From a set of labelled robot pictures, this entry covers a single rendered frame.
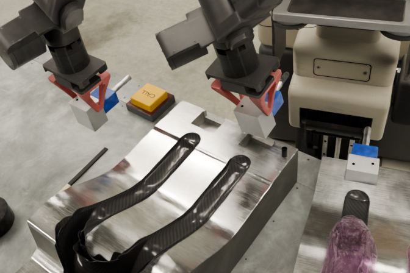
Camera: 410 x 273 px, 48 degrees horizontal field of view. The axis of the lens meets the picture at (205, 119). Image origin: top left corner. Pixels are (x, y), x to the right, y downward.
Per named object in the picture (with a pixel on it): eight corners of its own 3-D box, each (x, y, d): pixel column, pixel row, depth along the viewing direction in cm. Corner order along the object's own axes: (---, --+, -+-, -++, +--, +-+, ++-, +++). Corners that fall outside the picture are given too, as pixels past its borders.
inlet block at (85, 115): (124, 83, 96) (116, 62, 93) (141, 90, 94) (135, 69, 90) (77, 122, 90) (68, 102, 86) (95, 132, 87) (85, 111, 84)
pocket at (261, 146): (252, 142, 88) (251, 128, 85) (277, 153, 85) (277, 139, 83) (239, 158, 85) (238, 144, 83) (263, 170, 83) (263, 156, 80)
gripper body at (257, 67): (260, 95, 68) (247, 57, 63) (207, 81, 74) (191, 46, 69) (282, 66, 71) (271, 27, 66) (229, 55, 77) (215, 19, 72)
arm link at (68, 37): (75, 3, 72) (56, -8, 75) (36, 24, 69) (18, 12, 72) (88, 39, 77) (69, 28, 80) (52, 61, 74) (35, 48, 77)
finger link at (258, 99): (270, 131, 74) (256, 89, 67) (234, 120, 78) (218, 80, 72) (291, 102, 77) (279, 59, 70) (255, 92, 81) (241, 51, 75)
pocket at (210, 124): (207, 122, 93) (204, 109, 91) (228, 132, 91) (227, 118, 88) (193, 136, 91) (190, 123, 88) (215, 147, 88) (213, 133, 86)
